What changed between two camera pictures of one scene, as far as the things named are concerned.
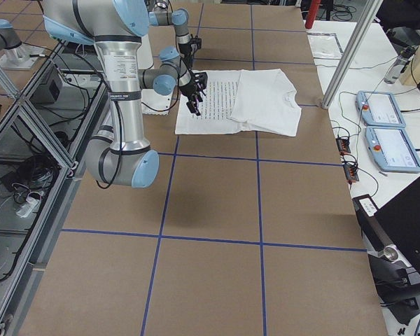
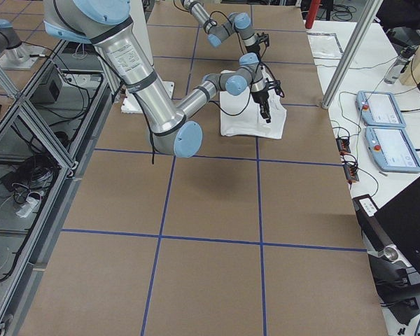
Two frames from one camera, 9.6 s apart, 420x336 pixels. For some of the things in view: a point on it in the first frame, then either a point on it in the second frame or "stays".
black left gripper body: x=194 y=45 to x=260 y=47
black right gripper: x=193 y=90 to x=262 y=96
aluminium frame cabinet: x=36 y=169 stays
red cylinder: x=313 y=10 stays
